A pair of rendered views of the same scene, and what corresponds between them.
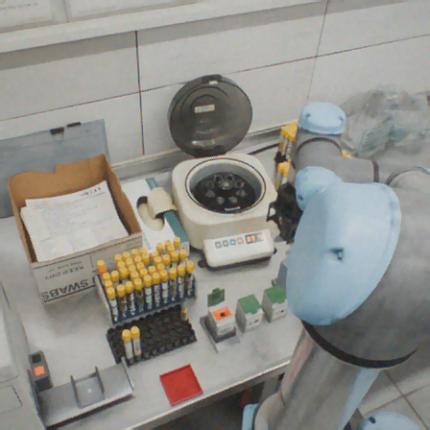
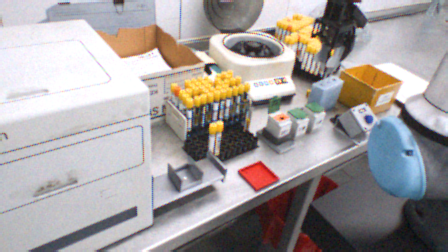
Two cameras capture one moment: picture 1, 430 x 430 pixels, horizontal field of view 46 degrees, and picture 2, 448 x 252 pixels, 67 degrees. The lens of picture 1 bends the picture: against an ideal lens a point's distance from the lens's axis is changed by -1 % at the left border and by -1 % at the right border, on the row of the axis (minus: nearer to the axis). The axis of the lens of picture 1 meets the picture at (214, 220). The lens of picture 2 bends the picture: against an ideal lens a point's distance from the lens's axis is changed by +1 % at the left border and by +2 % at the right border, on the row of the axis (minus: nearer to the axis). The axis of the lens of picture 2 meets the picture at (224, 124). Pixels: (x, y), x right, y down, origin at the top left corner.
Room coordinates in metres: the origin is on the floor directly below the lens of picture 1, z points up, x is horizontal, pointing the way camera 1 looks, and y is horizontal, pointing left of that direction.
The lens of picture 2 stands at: (-0.07, 0.25, 1.41)
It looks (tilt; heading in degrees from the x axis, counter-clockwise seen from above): 36 degrees down; 348
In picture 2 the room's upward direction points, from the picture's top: 8 degrees clockwise
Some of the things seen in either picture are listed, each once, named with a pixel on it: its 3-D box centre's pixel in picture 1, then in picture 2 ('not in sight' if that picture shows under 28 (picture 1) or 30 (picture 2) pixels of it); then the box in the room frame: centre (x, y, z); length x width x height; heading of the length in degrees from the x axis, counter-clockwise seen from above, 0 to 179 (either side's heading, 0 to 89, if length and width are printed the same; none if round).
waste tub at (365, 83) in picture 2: not in sight; (366, 89); (0.78, -0.37, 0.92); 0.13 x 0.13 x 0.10; 26
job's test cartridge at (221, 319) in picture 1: (221, 321); (278, 127); (0.59, -0.03, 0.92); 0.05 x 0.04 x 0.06; 30
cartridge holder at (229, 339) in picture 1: (220, 328); (275, 135); (0.59, -0.03, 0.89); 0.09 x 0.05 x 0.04; 30
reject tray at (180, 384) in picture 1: (180, 384); (258, 175); (0.46, 0.04, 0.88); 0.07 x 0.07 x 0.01; 28
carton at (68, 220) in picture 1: (75, 226); (140, 72); (0.80, 0.32, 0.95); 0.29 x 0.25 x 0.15; 28
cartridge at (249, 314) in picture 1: (249, 313); (295, 123); (0.62, -0.09, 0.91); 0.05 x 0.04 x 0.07; 28
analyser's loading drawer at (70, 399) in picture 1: (77, 394); (175, 180); (0.40, 0.23, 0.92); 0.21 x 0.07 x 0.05; 118
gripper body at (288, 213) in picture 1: (298, 205); (338, 19); (0.70, -0.16, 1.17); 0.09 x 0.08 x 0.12; 125
